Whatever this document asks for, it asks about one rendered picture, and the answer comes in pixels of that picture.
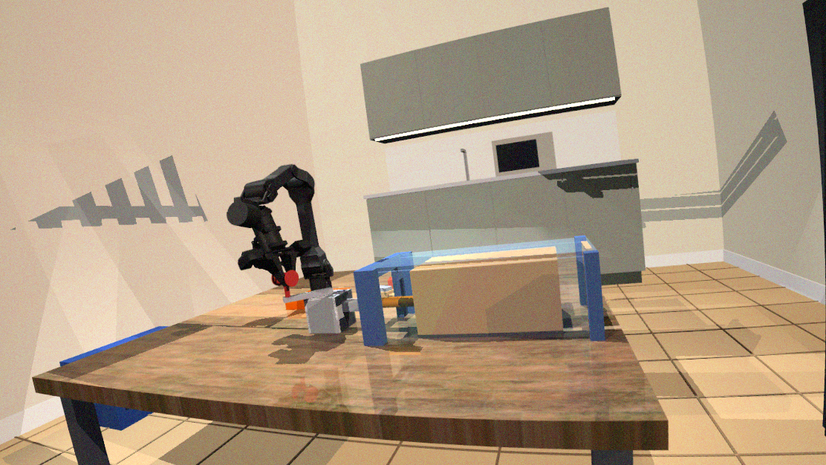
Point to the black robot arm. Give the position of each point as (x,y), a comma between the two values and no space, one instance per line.
(246,212)

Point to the clear panelled enclosure with blue frame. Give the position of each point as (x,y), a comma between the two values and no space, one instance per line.
(530,290)

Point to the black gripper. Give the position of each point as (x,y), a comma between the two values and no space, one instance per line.
(272,246)

